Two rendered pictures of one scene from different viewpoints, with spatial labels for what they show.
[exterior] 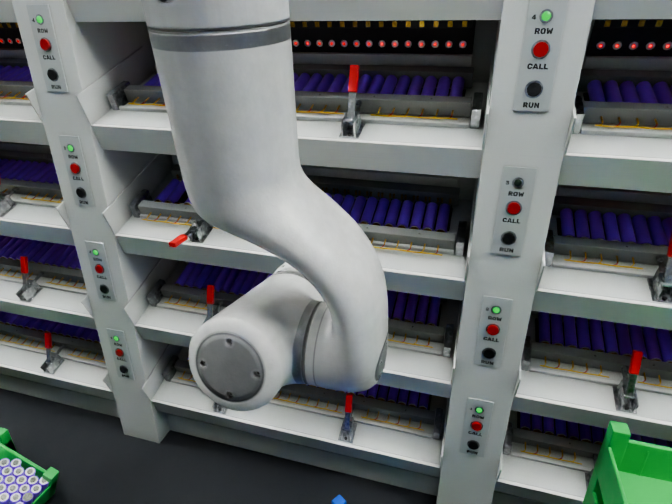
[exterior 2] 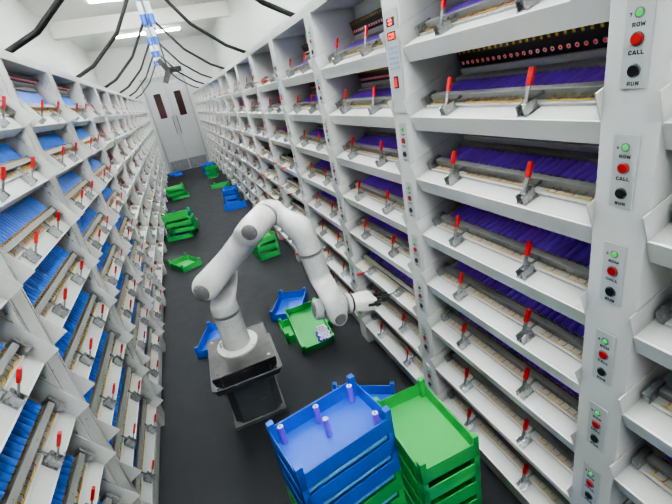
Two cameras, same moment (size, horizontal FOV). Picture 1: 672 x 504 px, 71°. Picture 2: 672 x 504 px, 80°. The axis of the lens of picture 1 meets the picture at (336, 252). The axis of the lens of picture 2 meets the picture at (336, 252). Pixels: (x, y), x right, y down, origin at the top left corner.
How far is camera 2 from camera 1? 1.34 m
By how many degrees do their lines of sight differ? 51
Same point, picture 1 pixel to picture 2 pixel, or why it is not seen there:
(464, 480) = not seen: hidden behind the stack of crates
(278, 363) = (318, 311)
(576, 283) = (444, 330)
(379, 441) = (415, 371)
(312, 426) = (400, 356)
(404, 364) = (415, 342)
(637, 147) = (446, 288)
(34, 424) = not seen: hidden behind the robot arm
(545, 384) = (448, 369)
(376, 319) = (331, 309)
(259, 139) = (311, 271)
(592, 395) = (458, 380)
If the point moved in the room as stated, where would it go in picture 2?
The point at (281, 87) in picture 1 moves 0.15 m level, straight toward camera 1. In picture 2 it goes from (314, 263) to (282, 281)
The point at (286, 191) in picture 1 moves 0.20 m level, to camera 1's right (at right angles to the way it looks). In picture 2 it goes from (318, 280) to (351, 295)
